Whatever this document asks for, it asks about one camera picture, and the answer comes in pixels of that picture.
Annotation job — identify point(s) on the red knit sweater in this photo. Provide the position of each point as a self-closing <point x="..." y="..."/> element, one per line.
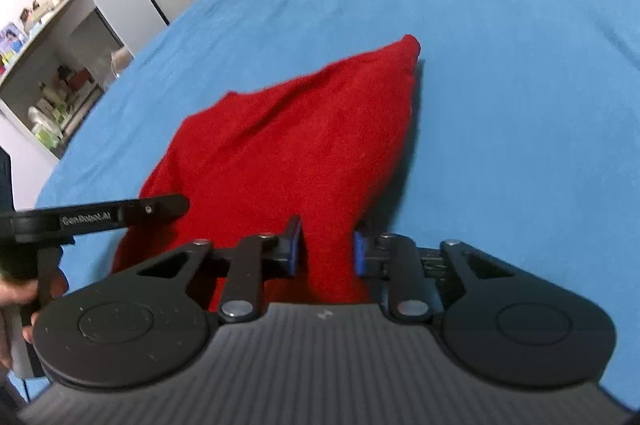
<point x="300" y="145"/>

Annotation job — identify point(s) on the white desk with shelves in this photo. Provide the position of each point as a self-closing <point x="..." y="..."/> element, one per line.
<point x="75" y="12"/>

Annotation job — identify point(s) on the blue bed sheet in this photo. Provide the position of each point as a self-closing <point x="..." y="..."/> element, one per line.
<point x="500" y="80"/>

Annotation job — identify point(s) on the person's left hand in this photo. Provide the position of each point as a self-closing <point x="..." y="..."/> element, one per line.
<point x="17" y="292"/>

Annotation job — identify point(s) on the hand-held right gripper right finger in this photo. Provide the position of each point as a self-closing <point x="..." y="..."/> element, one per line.
<point x="359" y="255"/>

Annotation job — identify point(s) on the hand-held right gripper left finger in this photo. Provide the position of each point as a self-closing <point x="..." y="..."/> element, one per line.
<point x="295" y="245"/>

